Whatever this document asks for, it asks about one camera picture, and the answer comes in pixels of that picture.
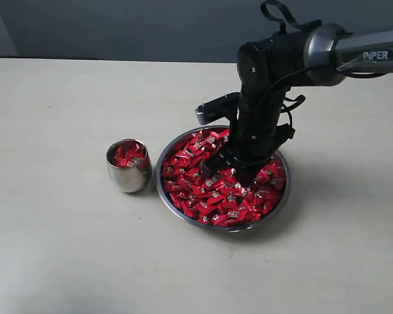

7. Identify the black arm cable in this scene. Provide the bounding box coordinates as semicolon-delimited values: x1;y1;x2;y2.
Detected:
260;0;393;145

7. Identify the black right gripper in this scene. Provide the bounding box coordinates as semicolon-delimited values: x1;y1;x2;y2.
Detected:
201;87;295;188

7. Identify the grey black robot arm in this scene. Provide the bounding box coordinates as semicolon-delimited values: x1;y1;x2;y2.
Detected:
196;24;393;186

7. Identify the steel bowl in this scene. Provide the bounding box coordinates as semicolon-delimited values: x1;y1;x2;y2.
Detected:
155;125;291;234

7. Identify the pile of red wrapped candies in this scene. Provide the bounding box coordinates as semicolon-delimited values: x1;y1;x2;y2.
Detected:
162;128;288;227

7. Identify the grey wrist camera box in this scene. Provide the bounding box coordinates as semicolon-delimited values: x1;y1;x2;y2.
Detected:
195;92;240;125

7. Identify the stainless steel cup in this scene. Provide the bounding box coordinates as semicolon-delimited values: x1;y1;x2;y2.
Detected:
106;147;152;193

